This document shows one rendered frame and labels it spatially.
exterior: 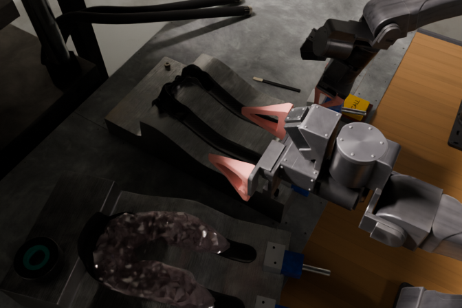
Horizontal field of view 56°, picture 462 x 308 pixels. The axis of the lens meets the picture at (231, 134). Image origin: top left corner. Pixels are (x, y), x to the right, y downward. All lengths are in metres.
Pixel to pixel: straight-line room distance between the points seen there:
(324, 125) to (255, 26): 0.94
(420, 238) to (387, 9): 0.45
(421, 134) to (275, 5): 0.64
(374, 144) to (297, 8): 1.03
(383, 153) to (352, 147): 0.04
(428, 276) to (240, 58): 0.76
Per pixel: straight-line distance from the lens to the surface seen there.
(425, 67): 1.41
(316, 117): 0.52
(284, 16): 1.48
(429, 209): 0.58
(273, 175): 0.56
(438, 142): 1.24
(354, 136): 0.52
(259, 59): 1.32
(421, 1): 0.89
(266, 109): 0.63
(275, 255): 0.89
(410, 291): 0.86
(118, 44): 2.65
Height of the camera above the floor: 1.70
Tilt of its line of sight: 53 degrees down
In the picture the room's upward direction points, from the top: straight up
